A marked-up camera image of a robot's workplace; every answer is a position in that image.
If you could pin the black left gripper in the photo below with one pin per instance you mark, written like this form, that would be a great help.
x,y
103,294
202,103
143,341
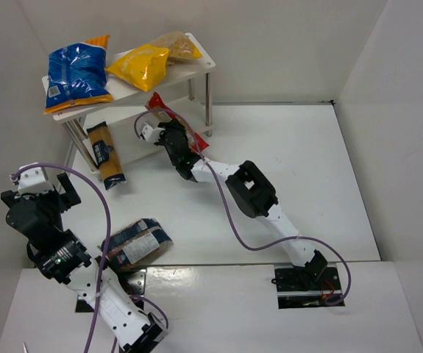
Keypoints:
x,y
44,198

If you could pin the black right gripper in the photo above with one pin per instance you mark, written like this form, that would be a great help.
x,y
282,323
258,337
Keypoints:
x,y
168,133

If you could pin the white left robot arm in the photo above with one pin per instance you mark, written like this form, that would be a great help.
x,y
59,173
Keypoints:
x,y
59,254

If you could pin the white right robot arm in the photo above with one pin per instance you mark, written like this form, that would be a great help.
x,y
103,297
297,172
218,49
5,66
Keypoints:
x,y
251,191

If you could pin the white two-tier metal shelf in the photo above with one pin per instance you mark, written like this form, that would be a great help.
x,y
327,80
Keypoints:
x,y
195,104

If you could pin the dark blue pasta bag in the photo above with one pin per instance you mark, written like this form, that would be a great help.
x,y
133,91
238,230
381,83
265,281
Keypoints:
x,y
136,246

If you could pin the clear bag of pasta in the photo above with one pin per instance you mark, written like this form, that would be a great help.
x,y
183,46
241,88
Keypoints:
x,y
180,47

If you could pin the blue label spaghetti pack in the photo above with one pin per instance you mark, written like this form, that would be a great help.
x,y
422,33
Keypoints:
x,y
106,155

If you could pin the yellow snack bag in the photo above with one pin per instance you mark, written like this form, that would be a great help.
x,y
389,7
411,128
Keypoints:
x,y
144,67

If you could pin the blue orange snack bag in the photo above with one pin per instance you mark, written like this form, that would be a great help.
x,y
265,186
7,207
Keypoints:
x,y
77,76

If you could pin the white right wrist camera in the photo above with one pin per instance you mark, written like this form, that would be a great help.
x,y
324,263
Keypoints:
x,y
150,134

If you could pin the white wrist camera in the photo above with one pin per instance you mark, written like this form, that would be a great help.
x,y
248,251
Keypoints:
x,y
150,134
33,181

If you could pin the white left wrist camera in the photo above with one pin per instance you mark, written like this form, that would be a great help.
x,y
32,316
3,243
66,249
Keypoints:
x,y
33,181

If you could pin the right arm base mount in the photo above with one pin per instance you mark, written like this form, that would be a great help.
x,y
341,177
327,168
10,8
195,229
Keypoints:
x,y
292,294

